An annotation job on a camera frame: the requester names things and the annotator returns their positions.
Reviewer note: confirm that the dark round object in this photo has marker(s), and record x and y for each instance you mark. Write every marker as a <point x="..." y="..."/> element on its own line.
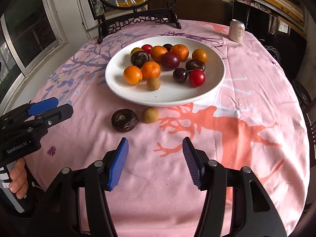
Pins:
<point x="301" y="92"/>

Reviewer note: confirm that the white drink can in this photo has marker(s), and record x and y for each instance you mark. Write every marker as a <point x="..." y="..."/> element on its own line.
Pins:
<point x="236" y="30"/>

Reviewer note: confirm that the dark purple plum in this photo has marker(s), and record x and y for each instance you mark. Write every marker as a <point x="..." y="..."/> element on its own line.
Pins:
<point x="179" y="75"/>

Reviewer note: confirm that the red plum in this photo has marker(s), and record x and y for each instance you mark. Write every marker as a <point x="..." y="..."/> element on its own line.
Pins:
<point x="170" y="60"/>

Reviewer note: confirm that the smooth orange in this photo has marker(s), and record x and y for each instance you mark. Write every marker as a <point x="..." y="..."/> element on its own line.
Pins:
<point x="132" y="75"/>

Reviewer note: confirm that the small yellow-orange citrus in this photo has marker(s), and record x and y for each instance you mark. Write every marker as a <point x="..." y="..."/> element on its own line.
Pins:
<point x="199" y="55"/>

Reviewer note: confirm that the tan longan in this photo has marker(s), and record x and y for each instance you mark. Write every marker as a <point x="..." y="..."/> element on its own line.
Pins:
<point x="150" y="115"/>
<point x="153" y="83"/>

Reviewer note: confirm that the small red tomato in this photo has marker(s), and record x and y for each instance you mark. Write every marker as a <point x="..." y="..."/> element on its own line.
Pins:
<point x="147" y="48"/>

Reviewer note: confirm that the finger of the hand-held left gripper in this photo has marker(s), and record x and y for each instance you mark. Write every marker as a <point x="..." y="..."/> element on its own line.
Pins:
<point x="43" y="105"/>
<point x="61" y="112"/>

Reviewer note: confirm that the person's left hand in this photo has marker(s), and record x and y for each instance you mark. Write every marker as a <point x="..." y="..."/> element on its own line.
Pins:
<point x="18" y="177"/>

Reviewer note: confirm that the white oval plate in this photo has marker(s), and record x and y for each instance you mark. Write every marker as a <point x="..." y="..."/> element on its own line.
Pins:
<point x="123" y="93"/>

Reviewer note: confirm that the large dark water chestnut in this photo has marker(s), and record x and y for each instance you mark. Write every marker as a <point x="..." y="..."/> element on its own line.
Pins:
<point x="139" y="58"/>

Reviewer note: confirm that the brown wooden cabinet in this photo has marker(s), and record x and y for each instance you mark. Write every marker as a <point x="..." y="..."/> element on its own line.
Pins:
<point x="202" y="9"/>

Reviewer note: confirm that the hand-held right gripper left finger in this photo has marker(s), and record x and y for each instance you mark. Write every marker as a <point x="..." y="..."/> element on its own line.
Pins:
<point x="118" y="165"/>

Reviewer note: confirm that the dark chair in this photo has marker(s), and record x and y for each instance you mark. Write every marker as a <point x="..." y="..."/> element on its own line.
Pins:
<point x="243" y="12"/>

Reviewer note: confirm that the white framed window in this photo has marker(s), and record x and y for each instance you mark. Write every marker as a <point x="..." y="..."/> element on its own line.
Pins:
<point x="29" y="29"/>

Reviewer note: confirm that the small dark plum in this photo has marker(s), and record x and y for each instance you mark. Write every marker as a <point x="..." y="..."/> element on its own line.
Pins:
<point x="167" y="46"/>

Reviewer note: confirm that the orange mandarin with stem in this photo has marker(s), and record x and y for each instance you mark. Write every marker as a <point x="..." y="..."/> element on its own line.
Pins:
<point x="150" y="70"/>

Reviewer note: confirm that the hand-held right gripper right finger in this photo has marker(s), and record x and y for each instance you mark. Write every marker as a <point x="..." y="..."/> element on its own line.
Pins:
<point x="193" y="163"/>

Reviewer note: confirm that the pink printed tablecloth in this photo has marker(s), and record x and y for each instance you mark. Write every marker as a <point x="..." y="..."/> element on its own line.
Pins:
<point x="81" y="138"/>

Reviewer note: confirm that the yellow cherry tomato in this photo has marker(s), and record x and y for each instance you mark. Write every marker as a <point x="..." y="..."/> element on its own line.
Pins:
<point x="135" y="50"/>

